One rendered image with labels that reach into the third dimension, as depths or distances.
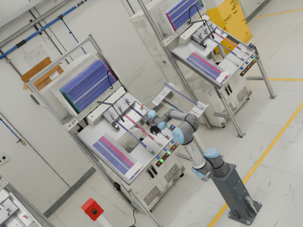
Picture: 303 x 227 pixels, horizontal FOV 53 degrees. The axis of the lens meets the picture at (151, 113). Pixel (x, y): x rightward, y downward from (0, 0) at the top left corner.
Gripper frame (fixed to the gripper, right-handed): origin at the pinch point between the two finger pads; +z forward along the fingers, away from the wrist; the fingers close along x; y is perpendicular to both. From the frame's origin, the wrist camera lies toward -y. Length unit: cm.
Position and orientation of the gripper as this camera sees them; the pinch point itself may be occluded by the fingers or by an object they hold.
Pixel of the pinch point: (154, 133)
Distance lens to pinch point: 287.5
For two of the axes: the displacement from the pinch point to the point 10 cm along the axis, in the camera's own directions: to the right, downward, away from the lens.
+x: 6.7, -6.5, 3.7
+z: 1.3, 6.0, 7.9
